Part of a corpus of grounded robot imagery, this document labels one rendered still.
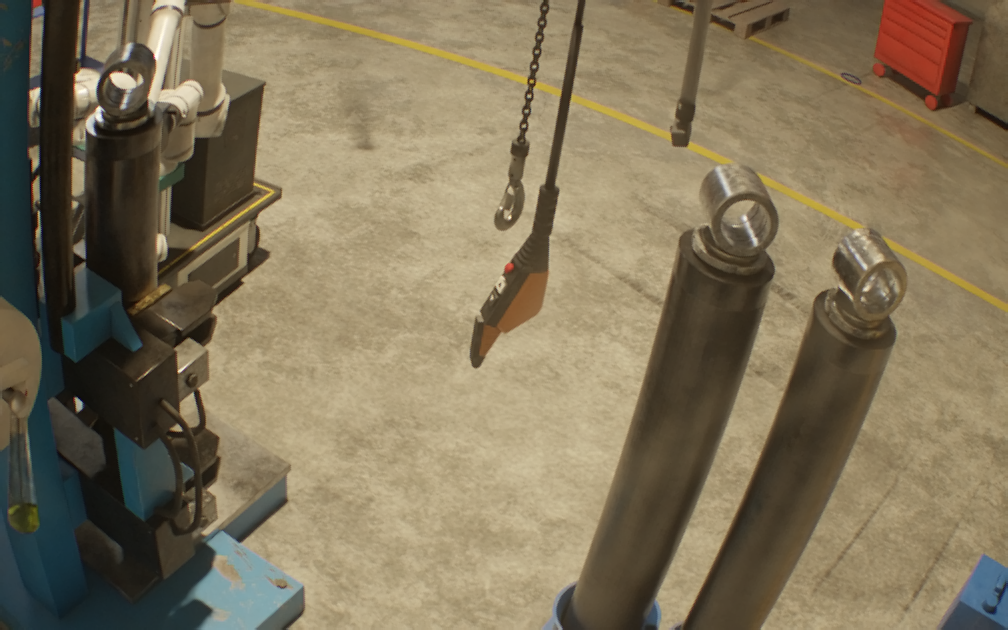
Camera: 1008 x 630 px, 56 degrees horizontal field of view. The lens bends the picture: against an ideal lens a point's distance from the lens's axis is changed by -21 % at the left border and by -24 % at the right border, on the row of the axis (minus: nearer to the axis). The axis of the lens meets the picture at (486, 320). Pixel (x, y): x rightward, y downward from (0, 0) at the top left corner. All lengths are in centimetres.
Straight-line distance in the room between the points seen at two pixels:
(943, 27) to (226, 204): 608
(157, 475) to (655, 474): 114
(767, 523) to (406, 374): 207
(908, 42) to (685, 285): 684
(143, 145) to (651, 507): 139
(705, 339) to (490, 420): 189
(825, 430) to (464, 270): 276
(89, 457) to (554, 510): 165
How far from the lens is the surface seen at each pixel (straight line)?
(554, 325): 456
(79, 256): 294
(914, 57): 890
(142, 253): 267
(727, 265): 220
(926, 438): 470
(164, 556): 278
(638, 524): 258
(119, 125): 250
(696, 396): 234
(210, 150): 415
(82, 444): 293
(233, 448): 360
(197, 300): 274
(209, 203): 427
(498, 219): 244
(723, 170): 223
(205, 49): 349
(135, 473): 260
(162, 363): 242
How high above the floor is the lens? 257
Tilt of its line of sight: 35 degrees down
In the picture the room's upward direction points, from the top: 10 degrees clockwise
